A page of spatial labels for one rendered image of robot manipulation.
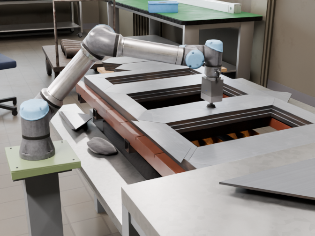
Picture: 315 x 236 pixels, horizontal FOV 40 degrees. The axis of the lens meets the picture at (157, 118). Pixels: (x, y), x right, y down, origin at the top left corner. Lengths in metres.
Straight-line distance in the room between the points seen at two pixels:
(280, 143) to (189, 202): 0.84
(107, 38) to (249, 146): 0.69
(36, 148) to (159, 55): 0.64
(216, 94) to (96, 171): 0.62
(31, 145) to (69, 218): 0.99
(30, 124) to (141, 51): 0.55
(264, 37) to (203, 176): 4.31
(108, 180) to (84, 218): 1.04
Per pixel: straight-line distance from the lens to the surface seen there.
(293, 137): 1.75
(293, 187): 0.95
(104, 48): 1.76
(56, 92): 1.96
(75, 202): 2.95
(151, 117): 1.87
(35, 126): 1.86
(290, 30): 5.07
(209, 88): 1.94
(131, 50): 1.76
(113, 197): 1.64
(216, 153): 1.55
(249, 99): 2.15
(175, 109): 1.96
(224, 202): 0.91
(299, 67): 4.98
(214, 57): 1.91
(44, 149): 1.89
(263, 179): 0.96
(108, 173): 1.81
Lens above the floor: 1.52
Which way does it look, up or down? 21 degrees down
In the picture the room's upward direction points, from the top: straight up
